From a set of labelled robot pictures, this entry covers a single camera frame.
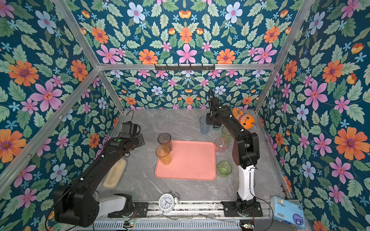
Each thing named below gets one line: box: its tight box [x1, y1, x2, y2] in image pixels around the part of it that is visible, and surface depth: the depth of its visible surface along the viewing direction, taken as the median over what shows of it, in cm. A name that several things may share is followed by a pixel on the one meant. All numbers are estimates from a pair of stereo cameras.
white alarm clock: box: [158, 190, 180, 214], surface depth 75 cm
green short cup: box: [217, 160, 233, 176], surface depth 88 cm
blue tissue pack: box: [270, 195, 306, 230], surface depth 69 cm
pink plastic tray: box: [155, 140, 217, 181], surface depth 92 cm
